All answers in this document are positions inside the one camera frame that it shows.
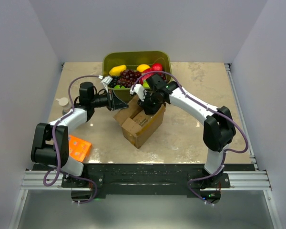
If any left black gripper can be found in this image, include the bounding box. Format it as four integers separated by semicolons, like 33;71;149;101
91;89;128;111

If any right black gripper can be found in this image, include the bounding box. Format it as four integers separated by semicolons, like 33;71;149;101
138;91;162;115

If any brown taped cardboard box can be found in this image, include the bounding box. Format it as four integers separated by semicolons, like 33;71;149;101
114;96;165;149

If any olive green plastic bin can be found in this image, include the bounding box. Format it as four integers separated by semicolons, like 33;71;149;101
102;51;171;102

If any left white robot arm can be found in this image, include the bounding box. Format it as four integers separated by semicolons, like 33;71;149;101
31;82;128;187

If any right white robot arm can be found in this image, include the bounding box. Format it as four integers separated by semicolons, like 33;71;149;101
130;74;236;187

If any green lime fruit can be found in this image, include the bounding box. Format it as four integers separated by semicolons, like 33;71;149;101
114;84;125;89

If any dark blue grape bunch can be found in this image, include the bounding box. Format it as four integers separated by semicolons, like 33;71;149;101
108;76;120;88

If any red grape bunch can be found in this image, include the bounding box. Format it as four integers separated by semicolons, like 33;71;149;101
118;69;142;88

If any yellow mango fruit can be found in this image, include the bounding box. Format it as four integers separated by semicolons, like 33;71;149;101
109;65;127;77

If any red apple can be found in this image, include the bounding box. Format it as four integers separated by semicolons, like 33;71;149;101
151;62;163;71

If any yellow lemon fruit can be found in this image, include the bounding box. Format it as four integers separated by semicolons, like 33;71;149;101
136;64;150;73

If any bottle with beige cap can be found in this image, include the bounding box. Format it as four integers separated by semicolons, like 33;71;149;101
56;97;72;115

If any orange patterned block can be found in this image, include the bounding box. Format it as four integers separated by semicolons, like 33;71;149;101
69;135;92;162

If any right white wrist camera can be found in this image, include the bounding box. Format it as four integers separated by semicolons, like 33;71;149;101
130;84;146;101

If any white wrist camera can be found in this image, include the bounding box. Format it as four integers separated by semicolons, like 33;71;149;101
130;84;146;101
101;75;113;92

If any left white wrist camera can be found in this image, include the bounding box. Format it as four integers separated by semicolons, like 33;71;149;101
101;75;113;92

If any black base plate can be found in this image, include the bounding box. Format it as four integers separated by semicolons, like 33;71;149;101
32;162;232;198

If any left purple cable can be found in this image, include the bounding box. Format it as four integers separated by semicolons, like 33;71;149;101
42;74;103;205

